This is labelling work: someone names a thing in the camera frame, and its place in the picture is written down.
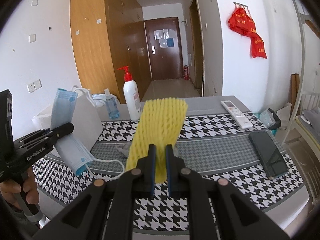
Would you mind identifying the white lotion pump bottle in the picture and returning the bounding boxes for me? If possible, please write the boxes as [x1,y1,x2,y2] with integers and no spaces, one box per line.
[117,66,142,121]

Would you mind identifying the black curved object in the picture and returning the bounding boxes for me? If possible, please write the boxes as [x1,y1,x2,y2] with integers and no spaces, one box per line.
[268,108,282,130]

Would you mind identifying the dark brown entrance door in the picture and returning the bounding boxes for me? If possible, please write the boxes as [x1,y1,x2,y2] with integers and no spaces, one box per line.
[144,17,184,81]

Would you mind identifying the grey bedding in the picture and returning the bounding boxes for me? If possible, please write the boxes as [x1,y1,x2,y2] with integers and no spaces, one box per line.
[300,107,320,127]

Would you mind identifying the pale blue wipes pack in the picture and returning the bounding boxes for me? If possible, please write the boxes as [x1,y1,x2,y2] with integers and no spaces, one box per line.
[260,111,273,128]

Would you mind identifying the person's left hand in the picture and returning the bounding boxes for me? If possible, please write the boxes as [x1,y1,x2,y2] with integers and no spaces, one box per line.
[0,167,38,210]

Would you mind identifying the yellow foam fruit net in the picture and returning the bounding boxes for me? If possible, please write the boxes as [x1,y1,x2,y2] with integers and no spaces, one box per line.
[125,99,188,183]

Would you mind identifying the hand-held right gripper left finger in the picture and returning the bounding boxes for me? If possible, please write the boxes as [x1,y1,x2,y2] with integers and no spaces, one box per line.
[32,144,157,240]

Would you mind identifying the black smartphone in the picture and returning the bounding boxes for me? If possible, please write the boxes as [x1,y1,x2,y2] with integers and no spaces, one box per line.
[248,131,289,179]

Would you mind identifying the grey sock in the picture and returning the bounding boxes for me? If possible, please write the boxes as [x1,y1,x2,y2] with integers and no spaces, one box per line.
[116,142,137,158]

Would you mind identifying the wooden side doorway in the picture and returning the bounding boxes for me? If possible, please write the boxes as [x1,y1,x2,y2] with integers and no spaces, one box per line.
[189,0,204,90]

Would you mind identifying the red printed bag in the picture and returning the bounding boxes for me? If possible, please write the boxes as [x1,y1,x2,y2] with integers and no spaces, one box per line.
[228,7,257,37]
[251,32,267,59]

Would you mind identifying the houndstooth tablecloth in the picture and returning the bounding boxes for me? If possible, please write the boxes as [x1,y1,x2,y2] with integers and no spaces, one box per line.
[32,110,310,230]

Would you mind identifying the clear blue spray bottle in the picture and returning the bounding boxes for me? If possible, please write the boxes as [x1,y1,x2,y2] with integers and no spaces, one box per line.
[104,89,121,120]

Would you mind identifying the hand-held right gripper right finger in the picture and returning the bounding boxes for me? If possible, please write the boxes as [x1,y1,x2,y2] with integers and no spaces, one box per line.
[165,144,292,240]

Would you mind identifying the wooden wardrobe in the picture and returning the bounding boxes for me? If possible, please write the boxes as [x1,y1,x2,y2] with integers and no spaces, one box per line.
[69,0,152,104]

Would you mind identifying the grey door notice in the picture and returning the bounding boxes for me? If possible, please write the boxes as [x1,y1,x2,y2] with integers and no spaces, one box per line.
[154,29,169,40]

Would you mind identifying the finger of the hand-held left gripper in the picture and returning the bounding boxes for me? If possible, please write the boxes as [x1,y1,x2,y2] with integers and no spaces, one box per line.
[19,122,75,148]

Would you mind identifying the white remote control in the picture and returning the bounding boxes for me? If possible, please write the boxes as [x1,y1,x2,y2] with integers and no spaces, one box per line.
[221,100,252,129]

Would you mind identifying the brown wooden boards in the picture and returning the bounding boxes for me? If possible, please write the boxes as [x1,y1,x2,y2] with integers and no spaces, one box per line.
[290,73,300,110]

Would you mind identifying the white foam box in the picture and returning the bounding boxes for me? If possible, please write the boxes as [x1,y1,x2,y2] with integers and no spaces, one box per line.
[32,90,103,157]

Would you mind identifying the metal wall hook rack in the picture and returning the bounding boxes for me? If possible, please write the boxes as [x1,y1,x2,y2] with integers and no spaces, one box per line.
[234,2,250,13]

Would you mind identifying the blue face mask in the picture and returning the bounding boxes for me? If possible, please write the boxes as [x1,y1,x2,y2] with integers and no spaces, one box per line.
[51,86,125,177]

